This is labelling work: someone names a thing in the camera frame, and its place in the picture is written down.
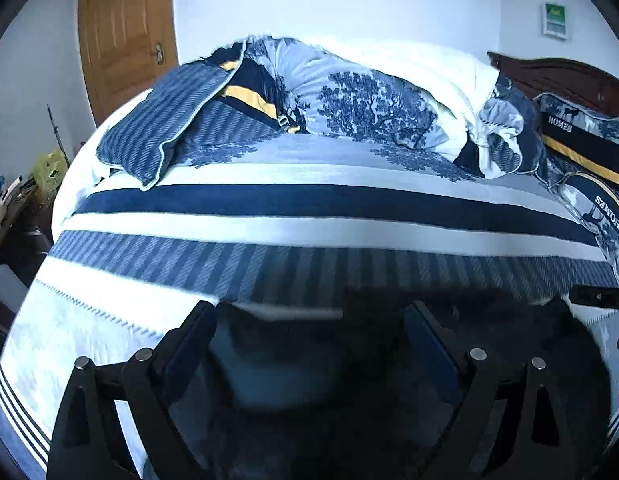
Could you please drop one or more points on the blue striped pillow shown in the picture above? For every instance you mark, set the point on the blue striped pillow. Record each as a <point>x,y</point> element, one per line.
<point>149,125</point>

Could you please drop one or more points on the green white wall thermostat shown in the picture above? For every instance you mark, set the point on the green white wall thermostat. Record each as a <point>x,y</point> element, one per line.
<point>555,20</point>

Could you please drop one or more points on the black stand pole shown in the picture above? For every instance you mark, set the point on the black stand pole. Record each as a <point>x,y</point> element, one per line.
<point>57,135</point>

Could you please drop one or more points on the yellow plastic bag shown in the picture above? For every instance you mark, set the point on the yellow plastic bag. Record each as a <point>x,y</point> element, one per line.
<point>49,170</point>

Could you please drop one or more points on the bed with blue striped sheet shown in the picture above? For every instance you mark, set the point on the bed with blue striped sheet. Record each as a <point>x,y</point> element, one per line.
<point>289,225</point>

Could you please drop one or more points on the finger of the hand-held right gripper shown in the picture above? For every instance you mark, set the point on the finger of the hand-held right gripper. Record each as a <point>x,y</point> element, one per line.
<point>597,297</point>

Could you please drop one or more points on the dark wooden headboard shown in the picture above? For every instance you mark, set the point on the dark wooden headboard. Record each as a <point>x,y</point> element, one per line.
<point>554,75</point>

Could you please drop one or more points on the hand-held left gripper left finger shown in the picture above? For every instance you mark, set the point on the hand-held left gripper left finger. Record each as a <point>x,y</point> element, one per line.
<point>189,350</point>

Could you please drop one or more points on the dark garment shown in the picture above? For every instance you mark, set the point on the dark garment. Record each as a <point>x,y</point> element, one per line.
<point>314,410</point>

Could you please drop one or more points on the blue tree print quilt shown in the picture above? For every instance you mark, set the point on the blue tree print quilt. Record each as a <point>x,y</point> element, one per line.
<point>369,100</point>

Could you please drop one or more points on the cluttered desk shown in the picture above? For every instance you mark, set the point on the cluttered desk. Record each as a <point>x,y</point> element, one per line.
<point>9,215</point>

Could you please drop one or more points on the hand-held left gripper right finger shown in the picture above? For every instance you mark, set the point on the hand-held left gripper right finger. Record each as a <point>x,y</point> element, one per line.
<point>429,342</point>

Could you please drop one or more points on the wooden door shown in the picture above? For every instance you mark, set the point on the wooden door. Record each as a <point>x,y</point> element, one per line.
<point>119,35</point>

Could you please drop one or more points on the navy pillow with yellow stripe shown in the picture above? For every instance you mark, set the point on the navy pillow with yellow stripe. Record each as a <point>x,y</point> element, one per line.
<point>579,132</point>
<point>599,210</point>

